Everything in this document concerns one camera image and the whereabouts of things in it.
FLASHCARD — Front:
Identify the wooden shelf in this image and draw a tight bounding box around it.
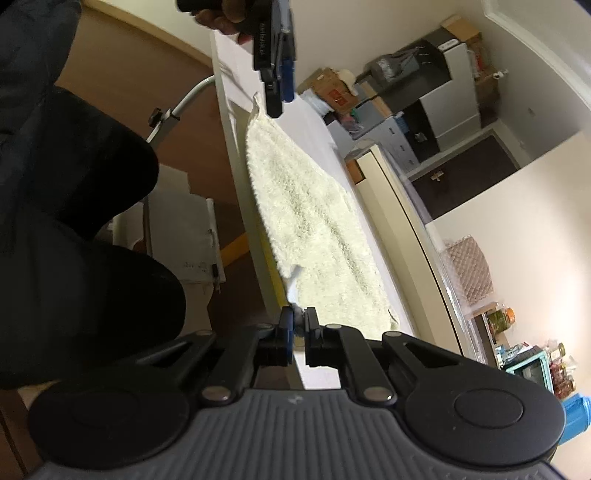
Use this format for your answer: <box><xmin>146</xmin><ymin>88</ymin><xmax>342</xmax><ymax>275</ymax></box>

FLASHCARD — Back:
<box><xmin>470</xmin><ymin>302</ymin><xmax>509</xmax><ymax>366</ymax></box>

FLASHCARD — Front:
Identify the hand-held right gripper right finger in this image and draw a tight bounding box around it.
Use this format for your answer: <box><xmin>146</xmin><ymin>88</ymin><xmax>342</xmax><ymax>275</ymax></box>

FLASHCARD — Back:
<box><xmin>301</xmin><ymin>307</ymin><xmax>463</xmax><ymax>408</ymax></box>

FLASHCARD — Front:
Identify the person's left hand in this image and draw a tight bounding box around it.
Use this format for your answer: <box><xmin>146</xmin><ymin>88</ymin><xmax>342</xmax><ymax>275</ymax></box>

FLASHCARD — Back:
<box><xmin>193</xmin><ymin>0</ymin><xmax>259</xmax><ymax>45</ymax></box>

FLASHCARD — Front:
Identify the cream long counter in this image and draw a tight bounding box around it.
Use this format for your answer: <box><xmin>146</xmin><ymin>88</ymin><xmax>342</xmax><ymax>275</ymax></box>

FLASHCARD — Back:
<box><xmin>344</xmin><ymin>141</ymin><xmax>504</xmax><ymax>365</ymax></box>

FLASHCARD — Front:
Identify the grey drawer unit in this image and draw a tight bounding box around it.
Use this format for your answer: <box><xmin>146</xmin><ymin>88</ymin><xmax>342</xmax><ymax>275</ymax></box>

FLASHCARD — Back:
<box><xmin>327</xmin><ymin>98</ymin><xmax>422</xmax><ymax>175</ymax></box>

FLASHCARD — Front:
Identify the red sauce jar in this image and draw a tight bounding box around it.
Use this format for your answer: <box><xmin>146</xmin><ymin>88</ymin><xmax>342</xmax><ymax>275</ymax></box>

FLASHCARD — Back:
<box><xmin>546</xmin><ymin>340</ymin><xmax>579</xmax><ymax>398</ymax></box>

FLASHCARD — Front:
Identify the beige quilted cover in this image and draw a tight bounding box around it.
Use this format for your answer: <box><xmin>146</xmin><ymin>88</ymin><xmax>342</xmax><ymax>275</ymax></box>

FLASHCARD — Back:
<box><xmin>442</xmin><ymin>234</ymin><xmax>496</xmax><ymax>308</ymax></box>

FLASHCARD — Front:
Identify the mint toaster oven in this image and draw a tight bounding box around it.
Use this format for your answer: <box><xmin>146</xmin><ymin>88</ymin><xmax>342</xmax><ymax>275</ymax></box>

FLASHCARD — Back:
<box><xmin>503</xmin><ymin>348</ymin><xmax>556</xmax><ymax>394</ymax></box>

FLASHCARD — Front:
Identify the orange lid jar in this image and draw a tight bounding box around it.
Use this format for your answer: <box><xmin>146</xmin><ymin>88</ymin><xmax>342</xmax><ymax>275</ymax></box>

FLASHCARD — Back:
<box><xmin>485</xmin><ymin>306</ymin><xmax>516</xmax><ymax>334</ymax></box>

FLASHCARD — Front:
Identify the closed cardboard box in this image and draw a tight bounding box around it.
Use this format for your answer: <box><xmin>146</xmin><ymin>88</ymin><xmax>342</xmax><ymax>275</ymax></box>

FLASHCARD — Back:
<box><xmin>440</xmin><ymin>14</ymin><xmax>484</xmax><ymax>48</ymax></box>

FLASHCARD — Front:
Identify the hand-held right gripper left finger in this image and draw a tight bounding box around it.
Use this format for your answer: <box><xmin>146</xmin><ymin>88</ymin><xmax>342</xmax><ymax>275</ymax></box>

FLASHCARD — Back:
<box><xmin>133</xmin><ymin>306</ymin><xmax>295</xmax><ymax>408</ymax></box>

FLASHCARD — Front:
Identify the cream fluffy towel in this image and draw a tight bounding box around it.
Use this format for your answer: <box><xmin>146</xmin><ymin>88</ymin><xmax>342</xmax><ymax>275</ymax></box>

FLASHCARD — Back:
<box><xmin>245</xmin><ymin>92</ymin><xmax>402</xmax><ymax>337</ymax></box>

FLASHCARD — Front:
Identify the grey machine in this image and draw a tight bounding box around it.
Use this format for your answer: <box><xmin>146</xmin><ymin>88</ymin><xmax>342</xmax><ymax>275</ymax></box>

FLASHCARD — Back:
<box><xmin>362</xmin><ymin>51</ymin><xmax>419</xmax><ymax>92</ymax></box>

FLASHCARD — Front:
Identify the black and white cabinet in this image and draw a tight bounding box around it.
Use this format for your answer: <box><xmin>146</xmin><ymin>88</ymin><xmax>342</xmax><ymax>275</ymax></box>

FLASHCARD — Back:
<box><xmin>360</xmin><ymin>28</ymin><xmax>482</xmax><ymax>154</ymax></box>

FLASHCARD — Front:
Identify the beige cap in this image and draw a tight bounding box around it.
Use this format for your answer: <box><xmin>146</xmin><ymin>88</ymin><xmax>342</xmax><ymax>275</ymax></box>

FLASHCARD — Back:
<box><xmin>334</xmin><ymin>68</ymin><xmax>359</xmax><ymax>96</ymax></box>

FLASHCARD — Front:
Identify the dark brown cabinet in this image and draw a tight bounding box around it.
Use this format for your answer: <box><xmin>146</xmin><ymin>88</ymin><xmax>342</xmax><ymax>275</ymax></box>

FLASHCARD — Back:
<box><xmin>410</xmin><ymin>128</ymin><xmax>521</xmax><ymax>221</ymax></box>

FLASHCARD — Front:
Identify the open cardboard box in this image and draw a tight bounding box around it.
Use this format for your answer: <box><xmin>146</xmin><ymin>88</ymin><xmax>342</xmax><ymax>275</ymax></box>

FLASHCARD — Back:
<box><xmin>297</xmin><ymin>67</ymin><xmax>360</xmax><ymax>115</ymax></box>

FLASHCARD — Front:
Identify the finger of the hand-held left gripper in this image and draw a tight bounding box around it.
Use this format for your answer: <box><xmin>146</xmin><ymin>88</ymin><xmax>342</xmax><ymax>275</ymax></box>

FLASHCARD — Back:
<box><xmin>276</xmin><ymin>0</ymin><xmax>296</xmax><ymax>103</ymax></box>
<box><xmin>255</xmin><ymin>67</ymin><xmax>284</xmax><ymax>119</ymax></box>

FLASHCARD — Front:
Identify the white paper bag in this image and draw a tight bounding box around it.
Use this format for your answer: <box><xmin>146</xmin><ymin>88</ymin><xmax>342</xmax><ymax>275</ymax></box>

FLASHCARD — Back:
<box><xmin>147</xmin><ymin>190</ymin><xmax>228</xmax><ymax>283</ymax></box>

